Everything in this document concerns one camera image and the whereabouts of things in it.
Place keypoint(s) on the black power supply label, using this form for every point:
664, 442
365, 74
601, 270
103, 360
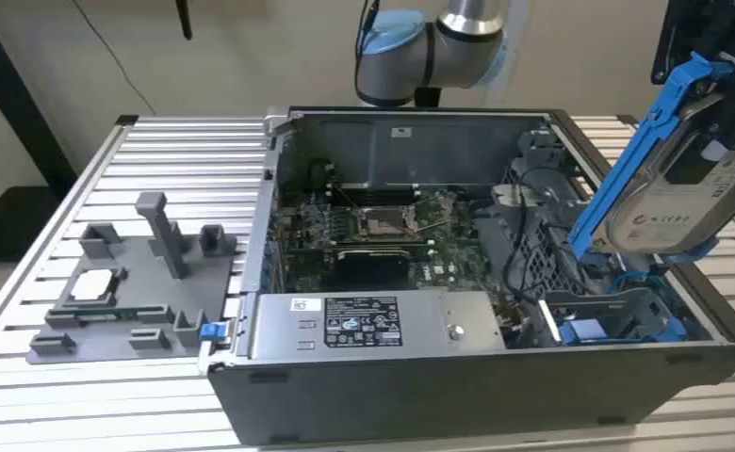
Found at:
361, 325

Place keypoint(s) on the black RAM slots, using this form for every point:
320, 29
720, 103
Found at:
373, 195

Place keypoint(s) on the grey parts rack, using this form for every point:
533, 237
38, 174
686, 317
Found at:
148, 282

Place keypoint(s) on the CPU socket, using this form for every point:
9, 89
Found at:
383, 223

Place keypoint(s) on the green RAM stick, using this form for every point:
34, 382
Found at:
130, 311

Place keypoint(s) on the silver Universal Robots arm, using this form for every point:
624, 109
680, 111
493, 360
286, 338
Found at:
399, 70

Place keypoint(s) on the black monitor stand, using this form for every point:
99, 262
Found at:
3, 70

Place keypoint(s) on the green motherboard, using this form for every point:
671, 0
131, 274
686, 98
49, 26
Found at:
449, 245

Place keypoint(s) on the silver power supply unit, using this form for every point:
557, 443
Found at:
280, 329

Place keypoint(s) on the black open PC case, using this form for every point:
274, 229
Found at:
405, 400

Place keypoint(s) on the locking lever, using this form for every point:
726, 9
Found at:
433, 225

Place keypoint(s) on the small white sticker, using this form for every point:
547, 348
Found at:
401, 132

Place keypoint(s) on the grey disk bay cage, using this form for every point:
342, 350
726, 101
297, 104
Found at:
549, 188

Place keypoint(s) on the silver CPU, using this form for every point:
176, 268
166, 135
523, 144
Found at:
94, 285

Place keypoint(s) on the blue case latch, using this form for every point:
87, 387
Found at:
212, 331

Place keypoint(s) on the black antenna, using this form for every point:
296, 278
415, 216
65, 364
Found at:
184, 19

